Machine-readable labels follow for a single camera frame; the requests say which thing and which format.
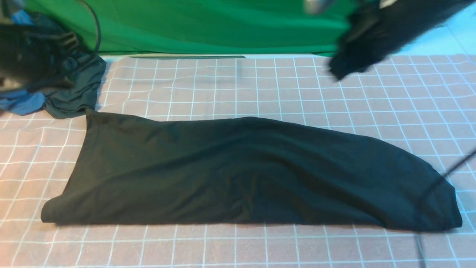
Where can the blue crumpled garment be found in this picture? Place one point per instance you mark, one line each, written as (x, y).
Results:
(21, 102)

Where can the dark gray long-sleeve shirt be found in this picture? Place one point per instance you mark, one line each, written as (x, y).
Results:
(132, 170)

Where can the green backdrop cloth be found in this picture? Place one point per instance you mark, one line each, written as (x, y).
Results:
(218, 26)

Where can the pink checkered tablecloth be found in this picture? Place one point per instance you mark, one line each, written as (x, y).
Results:
(424, 104)

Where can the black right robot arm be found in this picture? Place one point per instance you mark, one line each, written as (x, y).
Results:
(413, 18)

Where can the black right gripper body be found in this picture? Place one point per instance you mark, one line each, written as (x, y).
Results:
(368, 41)

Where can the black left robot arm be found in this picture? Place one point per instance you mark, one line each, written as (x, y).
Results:
(32, 57)

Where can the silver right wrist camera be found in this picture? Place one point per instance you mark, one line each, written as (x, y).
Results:
(316, 7)

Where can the dark crumpled garment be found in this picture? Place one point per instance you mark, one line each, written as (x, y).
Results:
(62, 104)

